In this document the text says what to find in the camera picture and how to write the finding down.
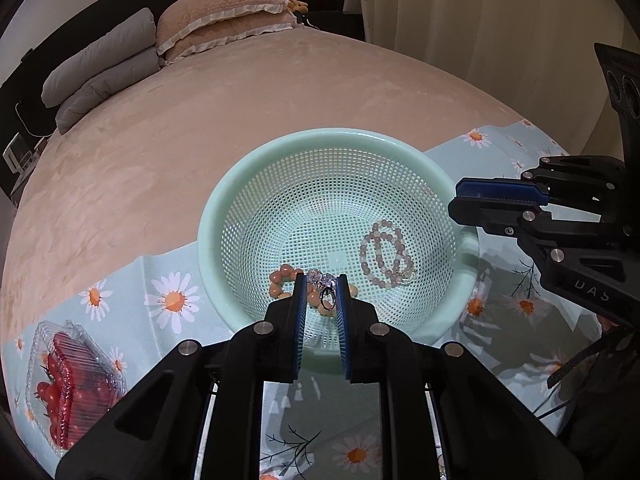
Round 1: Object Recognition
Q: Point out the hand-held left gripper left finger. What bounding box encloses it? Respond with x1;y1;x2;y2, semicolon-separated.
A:
55;273;308;480

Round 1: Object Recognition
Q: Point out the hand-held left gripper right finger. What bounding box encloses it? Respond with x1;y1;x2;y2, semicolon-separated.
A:
336;274;586;480

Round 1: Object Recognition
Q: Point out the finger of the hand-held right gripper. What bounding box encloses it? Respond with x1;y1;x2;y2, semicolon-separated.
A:
447;196;640;326
455;156;628;211

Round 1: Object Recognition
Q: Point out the orange bead bracelet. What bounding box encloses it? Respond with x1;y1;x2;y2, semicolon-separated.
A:
268;263;360;317

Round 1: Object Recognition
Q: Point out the silver crystal ring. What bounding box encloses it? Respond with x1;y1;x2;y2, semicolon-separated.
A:
306;268;340;312

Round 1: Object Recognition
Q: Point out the pale bead bracelet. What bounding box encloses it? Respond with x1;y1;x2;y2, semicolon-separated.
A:
359;219;418;288

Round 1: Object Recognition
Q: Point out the green mesh basket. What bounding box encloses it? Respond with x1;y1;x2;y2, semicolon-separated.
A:
196;129;481;376

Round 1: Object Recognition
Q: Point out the daisy print cloth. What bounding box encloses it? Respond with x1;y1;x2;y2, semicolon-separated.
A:
0;119;606;480

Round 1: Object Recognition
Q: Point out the cream curtain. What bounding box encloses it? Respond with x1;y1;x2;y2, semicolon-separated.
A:
342;0;640;191

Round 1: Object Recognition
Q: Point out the beige bed blanket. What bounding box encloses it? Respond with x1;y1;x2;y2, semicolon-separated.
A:
0;25;521;361

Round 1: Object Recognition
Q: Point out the clear box of cherry tomatoes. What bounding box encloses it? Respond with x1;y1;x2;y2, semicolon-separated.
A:
25;320;128;456

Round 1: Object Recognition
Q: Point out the beige frilled pillow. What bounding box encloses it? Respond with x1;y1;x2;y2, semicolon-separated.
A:
162;10;301;64
156;0;287;56

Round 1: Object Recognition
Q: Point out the grey pillow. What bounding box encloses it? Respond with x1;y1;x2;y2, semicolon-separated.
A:
55;46;162;133
41;7;157;108

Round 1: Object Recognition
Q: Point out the white appliance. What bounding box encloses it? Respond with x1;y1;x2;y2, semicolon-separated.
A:
2;132;48;176

